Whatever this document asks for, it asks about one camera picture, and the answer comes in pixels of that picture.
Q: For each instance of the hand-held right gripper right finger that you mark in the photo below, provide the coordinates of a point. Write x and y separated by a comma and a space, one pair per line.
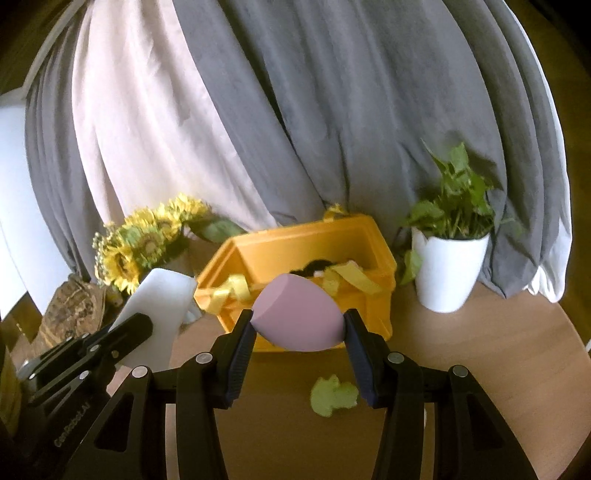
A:
364, 364

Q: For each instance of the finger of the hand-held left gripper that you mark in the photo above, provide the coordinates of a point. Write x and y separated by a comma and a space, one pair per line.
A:
124, 334

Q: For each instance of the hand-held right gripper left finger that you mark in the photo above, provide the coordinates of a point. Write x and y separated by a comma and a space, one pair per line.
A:
240, 360

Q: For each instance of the white foam block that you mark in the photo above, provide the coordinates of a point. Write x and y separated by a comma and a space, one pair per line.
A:
157, 300

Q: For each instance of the orange plastic crate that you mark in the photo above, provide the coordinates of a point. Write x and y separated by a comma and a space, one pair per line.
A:
376, 314

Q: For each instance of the pink egg-shaped sponge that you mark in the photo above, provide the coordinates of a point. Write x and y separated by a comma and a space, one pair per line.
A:
295, 314

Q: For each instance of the black soft toy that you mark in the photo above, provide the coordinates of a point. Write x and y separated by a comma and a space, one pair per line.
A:
318, 266

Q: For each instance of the green plush toy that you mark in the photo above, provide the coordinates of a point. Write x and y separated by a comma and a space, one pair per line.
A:
334, 396

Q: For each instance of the brown patterned cloth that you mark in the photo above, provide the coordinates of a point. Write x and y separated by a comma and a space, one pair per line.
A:
74, 300

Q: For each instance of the grey flower vase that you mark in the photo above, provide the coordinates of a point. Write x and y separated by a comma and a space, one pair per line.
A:
191, 314

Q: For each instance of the sunflower bouquet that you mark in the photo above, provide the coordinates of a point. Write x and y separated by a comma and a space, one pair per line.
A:
122, 263

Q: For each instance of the green plant in white pot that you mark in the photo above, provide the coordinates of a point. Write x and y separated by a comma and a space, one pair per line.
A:
450, 272

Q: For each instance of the white cabinet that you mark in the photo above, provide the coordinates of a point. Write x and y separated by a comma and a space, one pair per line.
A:
23, 207

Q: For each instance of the pale pink curtain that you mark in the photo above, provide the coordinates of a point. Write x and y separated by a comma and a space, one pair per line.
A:
138, 115

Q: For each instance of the grey curtain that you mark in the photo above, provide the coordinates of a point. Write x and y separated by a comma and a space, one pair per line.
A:
346, 115

